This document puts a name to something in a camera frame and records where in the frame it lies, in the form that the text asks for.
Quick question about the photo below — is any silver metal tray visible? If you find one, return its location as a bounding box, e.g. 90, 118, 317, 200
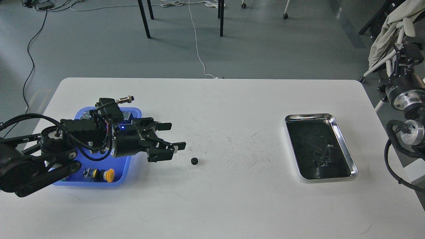
285, 113, 359, 183

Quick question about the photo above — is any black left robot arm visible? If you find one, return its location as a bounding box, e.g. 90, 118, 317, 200
0, 96, 186, 197

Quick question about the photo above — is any black table leg right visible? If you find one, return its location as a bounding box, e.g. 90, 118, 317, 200
217, 0, 225, 37

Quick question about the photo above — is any black power strip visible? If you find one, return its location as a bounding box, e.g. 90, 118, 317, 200
21, 0, 54, 11

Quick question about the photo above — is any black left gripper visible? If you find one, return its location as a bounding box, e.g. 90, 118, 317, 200
111, 118, 186, 162

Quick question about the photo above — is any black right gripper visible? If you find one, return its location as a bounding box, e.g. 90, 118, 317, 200
377, 43, 425, 111

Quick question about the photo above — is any beige cloth on chair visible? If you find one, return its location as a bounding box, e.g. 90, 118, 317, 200
368, 0, 425, 69

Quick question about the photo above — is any small black gear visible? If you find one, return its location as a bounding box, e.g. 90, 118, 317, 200
190, 157, 199, 165

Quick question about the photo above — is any black floor cable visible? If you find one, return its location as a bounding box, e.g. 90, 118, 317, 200
0, 10, 48, 138

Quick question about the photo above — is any black table leg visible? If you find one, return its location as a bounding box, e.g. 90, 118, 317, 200
217, 0, 225, 37
137, 0, 154, 39

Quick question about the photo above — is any white floor cable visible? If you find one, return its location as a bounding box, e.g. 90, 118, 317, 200
160, 0, 226, 79

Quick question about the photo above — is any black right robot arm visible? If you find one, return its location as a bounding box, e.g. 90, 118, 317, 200
377, 43, 425, 192

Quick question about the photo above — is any blue plastic tray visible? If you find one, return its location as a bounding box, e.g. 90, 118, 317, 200
53, 107, 142, 187

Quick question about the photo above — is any yellow push button switch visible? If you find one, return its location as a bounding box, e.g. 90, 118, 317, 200
82, 168, 115, 183

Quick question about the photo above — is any red push button switch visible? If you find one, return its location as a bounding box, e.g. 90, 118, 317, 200
122, 111, 133, 123

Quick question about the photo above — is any black table leg left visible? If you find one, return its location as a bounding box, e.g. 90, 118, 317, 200
137, 0, 154, 39

